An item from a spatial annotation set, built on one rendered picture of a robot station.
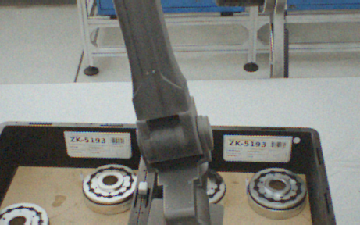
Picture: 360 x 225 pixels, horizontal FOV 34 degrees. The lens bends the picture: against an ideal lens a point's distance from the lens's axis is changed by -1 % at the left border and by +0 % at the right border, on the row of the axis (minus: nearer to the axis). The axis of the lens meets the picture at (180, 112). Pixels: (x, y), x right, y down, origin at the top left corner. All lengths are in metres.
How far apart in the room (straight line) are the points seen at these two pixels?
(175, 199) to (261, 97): 0.94
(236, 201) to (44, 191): 0.36
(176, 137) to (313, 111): 0.90
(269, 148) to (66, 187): 0.39
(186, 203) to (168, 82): 0.14
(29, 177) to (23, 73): 2.03
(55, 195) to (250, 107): 0.63
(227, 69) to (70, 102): 1.58
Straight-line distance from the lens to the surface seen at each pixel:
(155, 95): 0.67
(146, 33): 0.65
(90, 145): 1.14
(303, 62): 3.17
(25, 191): 1.15
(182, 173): 0.71
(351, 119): 1.55
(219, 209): 0.83
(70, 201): 1.11
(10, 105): 1.64
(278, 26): 1.81
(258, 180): 1.09
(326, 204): 0.98
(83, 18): 2.95
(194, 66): 3.09
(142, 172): 1.00
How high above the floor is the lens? 1.58
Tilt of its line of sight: 35 degrees down
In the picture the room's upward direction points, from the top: 2 degrees counter-clockwise
